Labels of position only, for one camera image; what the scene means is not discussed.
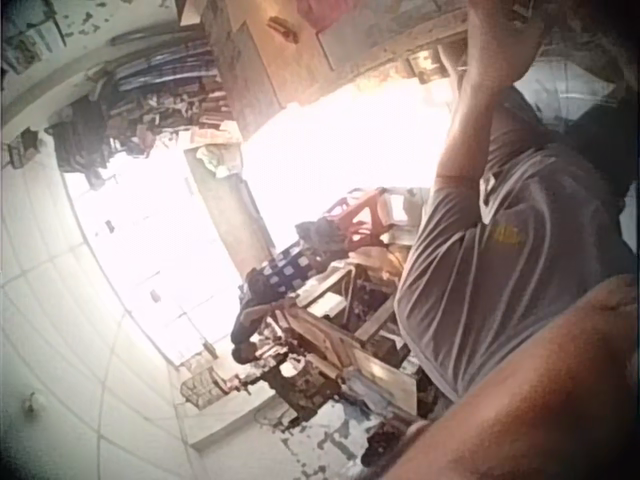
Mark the person's left hand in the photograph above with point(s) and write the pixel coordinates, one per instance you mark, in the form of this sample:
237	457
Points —
505	30

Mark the white sack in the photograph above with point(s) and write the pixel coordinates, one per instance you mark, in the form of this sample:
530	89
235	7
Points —
565	90

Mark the pink cloth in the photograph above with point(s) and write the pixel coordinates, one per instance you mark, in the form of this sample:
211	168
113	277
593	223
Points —
315	12

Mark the wooden workbench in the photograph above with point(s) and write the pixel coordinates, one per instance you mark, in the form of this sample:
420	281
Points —
280	65

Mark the red plastic stool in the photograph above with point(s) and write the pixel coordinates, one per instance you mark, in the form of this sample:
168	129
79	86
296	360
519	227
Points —
362	215

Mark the yellow green rag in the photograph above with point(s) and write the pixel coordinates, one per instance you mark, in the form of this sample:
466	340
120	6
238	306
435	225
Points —
216	160

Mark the blue white checkered cloth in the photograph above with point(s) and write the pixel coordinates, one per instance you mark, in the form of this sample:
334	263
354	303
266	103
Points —
290	267

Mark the cluttered shelf of scraps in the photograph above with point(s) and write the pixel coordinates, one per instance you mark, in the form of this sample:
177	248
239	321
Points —
175	110

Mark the pile of wood pieces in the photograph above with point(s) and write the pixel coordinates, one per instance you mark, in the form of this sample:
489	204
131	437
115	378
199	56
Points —
330	325

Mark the dark hanging clothes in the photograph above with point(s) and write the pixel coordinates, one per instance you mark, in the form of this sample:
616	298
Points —
80	132

